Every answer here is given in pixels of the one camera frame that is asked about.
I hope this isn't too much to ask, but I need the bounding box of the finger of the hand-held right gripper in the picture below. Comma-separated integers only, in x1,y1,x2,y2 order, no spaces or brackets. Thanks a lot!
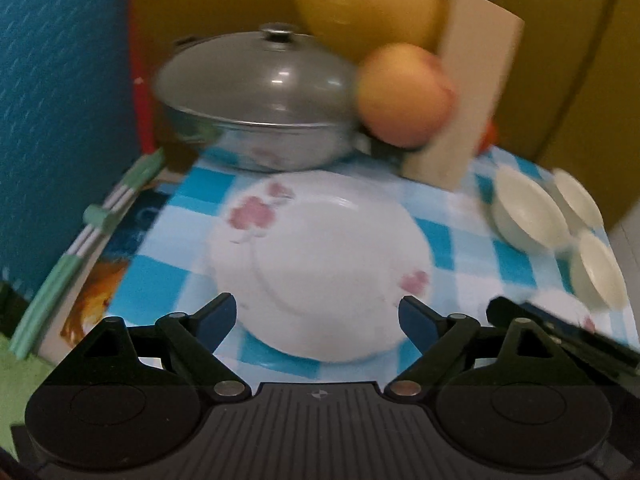
486,296,640,363

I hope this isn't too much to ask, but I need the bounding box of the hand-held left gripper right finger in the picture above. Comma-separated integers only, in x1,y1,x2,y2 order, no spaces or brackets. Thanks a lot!
382,296,567,404

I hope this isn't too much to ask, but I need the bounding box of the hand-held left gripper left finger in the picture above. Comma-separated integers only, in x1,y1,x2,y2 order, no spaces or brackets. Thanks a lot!
82,292,252,404

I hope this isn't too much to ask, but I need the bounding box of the white floral plate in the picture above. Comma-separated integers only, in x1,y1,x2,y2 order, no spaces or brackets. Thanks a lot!
207,170,433,361
522,287,598,335

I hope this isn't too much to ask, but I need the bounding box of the small white bowl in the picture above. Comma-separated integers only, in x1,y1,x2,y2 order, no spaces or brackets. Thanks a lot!
569,230,624,311
551,168,607,232
489,165,572,254

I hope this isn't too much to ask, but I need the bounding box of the blue white checkered tablecloth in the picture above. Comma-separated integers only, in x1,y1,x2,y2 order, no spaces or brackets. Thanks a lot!
107,144,628,377

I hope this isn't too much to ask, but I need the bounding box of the printed placemat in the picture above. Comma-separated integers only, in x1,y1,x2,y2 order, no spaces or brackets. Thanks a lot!
59,167,193,363

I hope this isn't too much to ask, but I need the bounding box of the green white chopstick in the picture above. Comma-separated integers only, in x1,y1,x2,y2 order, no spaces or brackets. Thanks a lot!
12,149,163,358
20,152,168,356

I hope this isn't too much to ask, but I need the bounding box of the green chopstick rest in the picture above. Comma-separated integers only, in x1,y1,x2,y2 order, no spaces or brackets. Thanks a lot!
83,204,115,230

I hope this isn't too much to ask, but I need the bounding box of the metal cooking pot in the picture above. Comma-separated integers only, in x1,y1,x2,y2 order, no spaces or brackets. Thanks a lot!
162,102,418,172

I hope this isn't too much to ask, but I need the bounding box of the red tomato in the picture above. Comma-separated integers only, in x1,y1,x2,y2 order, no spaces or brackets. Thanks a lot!
475,119,501,157

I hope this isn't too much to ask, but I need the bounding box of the green cloth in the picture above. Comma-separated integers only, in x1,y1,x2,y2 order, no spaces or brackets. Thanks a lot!
0,280,63,423

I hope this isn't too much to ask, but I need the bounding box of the red yellow apple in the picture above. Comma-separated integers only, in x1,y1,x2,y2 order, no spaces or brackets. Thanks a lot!
357,43,459,149

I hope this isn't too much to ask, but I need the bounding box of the wooden knife block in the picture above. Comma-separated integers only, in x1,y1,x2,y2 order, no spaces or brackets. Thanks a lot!
402,0,526,194

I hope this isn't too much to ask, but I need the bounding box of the steel pot with lid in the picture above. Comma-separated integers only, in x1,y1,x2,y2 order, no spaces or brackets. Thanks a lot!
152,22,360,130

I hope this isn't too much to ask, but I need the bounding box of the red panel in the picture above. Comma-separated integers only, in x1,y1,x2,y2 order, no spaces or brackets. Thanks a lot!
129,5,158,157

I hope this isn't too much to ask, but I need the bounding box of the blue foam panel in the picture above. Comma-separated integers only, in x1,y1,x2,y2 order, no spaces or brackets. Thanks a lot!
0,0,143,306

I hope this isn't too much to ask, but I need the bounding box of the yellow melon in net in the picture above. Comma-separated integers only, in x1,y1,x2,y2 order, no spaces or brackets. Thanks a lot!
294,0,444,62

